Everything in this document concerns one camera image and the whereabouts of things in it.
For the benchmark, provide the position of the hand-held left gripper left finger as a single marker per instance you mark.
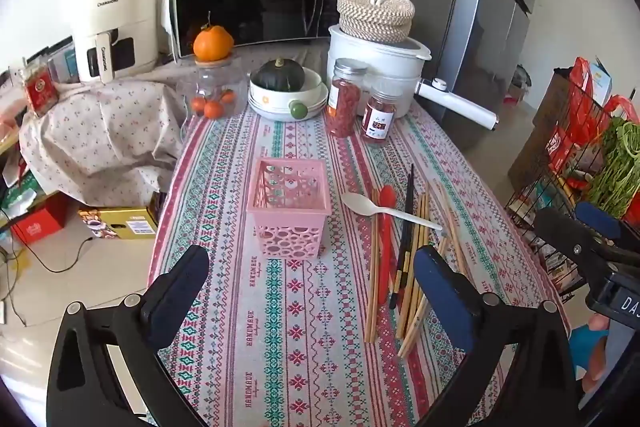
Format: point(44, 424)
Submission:
point(170, 292)

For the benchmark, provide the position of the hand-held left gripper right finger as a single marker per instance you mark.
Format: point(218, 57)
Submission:
point(445, 302)

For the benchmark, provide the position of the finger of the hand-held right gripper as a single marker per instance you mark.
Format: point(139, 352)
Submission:
point(565, 232)
point(597, 218)

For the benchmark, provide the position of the black chopstick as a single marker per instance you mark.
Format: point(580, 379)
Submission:
point(395, 297)
point(411, 179)

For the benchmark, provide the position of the bunch of wooden chopsticks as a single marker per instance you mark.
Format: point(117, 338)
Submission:
point(371, 287)

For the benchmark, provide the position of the red plastic spoon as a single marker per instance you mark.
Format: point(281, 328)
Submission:
point(386, 252)

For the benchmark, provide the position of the white plastic spoon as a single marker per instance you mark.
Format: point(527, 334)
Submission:
point(357, 203)

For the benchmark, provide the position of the pink plastic utensil basket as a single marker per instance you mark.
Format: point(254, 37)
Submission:
point(290, 227)

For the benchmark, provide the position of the person's right hand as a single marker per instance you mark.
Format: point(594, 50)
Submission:
point(597, 364)

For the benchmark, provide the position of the green leafy vegetables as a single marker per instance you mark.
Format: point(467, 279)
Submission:
point(615, 167)

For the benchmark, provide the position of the red snack packet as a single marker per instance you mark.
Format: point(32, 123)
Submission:
point(560, 149)

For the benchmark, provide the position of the brown cardboard sheet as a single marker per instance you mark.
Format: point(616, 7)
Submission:
point(537, 147)

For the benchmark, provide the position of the yellow cardboard box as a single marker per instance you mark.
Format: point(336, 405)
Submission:
point(115, 219)

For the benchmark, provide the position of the red plastic bag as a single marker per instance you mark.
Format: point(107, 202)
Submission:
point(580, 77)
point(620, 109)

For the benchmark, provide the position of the striped patterned tablecloth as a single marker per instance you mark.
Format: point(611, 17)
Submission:
point(300, 332)

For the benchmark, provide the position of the blue and white carton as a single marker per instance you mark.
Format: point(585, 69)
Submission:
point(600, 82)

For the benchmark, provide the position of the small cardboard box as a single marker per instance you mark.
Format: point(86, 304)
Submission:
point(515, 94)

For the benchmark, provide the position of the red gift box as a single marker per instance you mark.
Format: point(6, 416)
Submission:
point(35, 224)

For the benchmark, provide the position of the dark plastic bag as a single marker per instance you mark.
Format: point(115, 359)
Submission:
point(522, 76)

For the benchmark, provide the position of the white cloth with red flowers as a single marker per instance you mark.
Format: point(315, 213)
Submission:
point(100, 132)

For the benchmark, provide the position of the green box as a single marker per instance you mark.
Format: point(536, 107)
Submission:
point(17, 197)

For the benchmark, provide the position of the small orange fruit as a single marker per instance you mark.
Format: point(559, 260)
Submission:
point(214, 109)
point(227, 96)
point(197, 105)

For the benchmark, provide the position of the short jar with red label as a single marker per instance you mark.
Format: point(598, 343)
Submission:
point(380, 114)

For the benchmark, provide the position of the white bowl with green knob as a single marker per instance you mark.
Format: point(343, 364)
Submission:
point(270, 104)

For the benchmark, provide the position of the glass jar with cork lid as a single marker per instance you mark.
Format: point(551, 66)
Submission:
point(215, 79)

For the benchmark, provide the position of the tall jar of red berries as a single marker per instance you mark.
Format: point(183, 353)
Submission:
point(345, 102)

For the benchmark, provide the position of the red tin canister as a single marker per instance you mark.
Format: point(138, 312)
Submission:
point(40, 89)

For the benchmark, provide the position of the dark green squash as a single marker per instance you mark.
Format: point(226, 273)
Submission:
point(280, 76)

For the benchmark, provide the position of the large orange tangerine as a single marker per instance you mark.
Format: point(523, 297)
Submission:
point(212, 44)

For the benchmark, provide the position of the cream air fryer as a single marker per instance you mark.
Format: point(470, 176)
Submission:
point(115, 2)

